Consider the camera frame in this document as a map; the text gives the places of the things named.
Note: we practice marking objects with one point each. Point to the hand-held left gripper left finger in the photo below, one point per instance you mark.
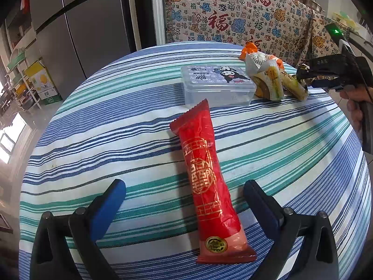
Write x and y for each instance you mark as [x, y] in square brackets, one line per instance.
[107, 207]

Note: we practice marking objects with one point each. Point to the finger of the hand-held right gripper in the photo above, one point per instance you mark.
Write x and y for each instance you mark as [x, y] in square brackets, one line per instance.
[323, 83]
[326, 62]

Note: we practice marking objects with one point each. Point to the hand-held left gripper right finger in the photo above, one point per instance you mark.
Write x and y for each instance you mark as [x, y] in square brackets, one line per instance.
[259, 204]

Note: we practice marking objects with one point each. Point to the dark gold wrapper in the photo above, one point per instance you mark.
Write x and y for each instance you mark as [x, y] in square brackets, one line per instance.
[303, 73]

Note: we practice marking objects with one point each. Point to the yellow green wrapper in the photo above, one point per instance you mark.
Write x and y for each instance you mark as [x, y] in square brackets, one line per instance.
[294, 89]

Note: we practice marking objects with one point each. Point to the orange white wrapper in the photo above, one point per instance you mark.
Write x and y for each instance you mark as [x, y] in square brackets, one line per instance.
[266, 75]

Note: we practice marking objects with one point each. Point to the red gold-print packet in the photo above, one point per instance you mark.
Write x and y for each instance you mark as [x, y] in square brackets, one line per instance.
[204, 175]

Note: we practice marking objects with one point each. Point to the clear plastic cartoon box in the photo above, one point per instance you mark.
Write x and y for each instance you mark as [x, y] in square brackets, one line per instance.
[215, 89]

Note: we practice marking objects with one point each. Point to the person's right hand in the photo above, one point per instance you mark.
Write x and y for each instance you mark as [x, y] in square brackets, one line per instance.
[354, 110]

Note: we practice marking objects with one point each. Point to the narrow patterned cloth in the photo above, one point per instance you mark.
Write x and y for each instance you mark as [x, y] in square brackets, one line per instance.
[323, 43]

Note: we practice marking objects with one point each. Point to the yellow green plastic container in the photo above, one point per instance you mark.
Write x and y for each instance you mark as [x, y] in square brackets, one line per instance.
[343, 19]

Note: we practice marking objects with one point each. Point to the steel pot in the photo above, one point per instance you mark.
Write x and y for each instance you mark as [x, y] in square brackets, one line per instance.
[310, 1]

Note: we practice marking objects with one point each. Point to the blue striped tablecloth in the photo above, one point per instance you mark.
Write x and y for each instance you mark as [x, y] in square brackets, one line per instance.
[131, 140]

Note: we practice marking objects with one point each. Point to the large patterned cloth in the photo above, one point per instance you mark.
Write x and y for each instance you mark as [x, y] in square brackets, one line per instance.
[233, 11]

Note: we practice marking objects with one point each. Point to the yellow cardboard box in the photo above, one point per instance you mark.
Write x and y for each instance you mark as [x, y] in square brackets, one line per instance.
[42, 83]

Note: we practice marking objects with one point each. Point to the white storage rack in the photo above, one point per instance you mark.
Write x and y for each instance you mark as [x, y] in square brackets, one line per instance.
[17, 75]

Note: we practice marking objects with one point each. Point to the grey refrigerator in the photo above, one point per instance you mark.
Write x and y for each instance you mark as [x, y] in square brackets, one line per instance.
[87, 29]

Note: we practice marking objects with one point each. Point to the grey shelving unit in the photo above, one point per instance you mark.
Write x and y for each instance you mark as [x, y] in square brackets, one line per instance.
[17, 20]

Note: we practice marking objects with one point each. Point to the red hanging bag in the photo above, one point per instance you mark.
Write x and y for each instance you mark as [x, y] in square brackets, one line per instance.
[25, 3]

